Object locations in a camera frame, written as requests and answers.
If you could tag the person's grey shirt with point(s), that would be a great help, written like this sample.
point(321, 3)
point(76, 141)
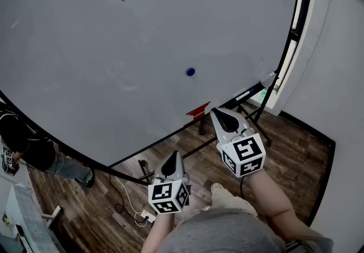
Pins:
point(221, 234)

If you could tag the person's right forearm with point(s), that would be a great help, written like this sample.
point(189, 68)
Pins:
point(273, 203)

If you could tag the person's beige trousers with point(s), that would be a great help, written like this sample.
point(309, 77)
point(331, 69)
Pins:
point(227, 200)

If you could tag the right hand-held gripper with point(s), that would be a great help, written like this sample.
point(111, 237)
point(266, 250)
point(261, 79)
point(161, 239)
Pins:
point(244, 155)

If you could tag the black framed window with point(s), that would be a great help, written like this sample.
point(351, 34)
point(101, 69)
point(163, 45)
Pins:
point(288, 61)

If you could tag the large whiteboard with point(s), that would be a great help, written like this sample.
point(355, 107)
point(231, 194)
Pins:
point(113, 47)

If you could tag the person's pale shoe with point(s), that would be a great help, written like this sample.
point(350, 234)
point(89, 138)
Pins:
point(217, 186)

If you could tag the person's left forearm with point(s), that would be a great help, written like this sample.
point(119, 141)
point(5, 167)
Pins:
point(159, 232)

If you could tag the blue round magnet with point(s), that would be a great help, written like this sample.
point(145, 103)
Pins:
point(190, 72)

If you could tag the black whiteboard stand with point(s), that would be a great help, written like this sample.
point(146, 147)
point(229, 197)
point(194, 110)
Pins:
point(199, 149)

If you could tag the black phone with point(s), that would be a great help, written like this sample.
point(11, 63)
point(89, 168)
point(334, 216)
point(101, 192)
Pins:
point(20, 230)

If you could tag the green bottle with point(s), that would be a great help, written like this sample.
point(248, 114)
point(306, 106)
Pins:
point(263, 95)

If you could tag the blue-capped white marker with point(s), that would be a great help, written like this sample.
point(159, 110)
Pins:
point(244, 95)

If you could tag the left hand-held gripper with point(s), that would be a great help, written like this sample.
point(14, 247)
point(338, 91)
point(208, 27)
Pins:
point(166, 195)

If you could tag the black-capped white marker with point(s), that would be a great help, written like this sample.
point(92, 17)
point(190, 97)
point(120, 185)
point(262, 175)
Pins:
point(273, 73)

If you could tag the white power strip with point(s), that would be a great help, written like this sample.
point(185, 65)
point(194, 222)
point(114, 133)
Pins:
point(148, 215)

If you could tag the white pen cup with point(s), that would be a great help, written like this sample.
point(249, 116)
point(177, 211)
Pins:
point(267, 81)

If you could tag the glass top desk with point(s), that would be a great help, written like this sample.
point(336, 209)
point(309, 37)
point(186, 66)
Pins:
point(28, 217)

